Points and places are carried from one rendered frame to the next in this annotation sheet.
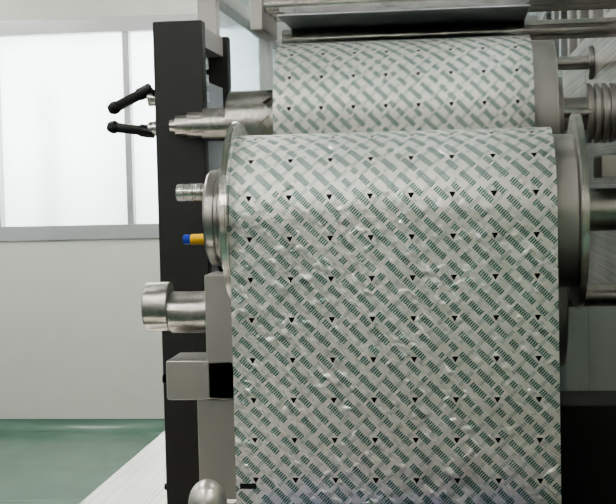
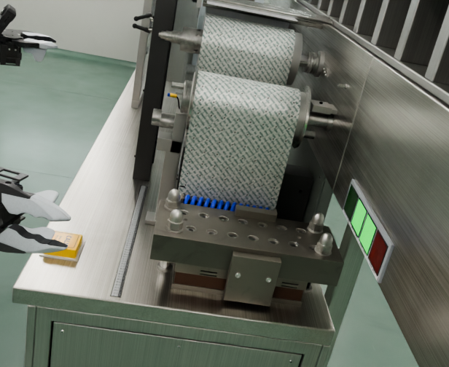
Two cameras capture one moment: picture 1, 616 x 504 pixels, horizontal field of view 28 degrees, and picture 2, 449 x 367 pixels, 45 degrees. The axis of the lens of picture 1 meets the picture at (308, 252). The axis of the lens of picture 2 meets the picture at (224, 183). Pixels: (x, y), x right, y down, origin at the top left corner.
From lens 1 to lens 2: 45 cm
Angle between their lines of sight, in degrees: 24
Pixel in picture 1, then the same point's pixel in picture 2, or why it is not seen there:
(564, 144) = (303, 100)
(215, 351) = (175, 137)
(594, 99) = (310, 59)
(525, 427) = (270, 183)
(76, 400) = not seen: hidden behind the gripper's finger
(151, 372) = (71, 30)
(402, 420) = (234, 175)
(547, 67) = (298, 48)
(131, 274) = not seen: outside the picture
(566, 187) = (301, 116)
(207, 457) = (165, 168)
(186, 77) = (167, 14)
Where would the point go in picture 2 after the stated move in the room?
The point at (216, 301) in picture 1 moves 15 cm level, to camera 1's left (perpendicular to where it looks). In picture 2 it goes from (178, 121) to (113, 113)
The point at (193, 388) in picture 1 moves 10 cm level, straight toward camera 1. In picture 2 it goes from (165, 147) to (171, 164)
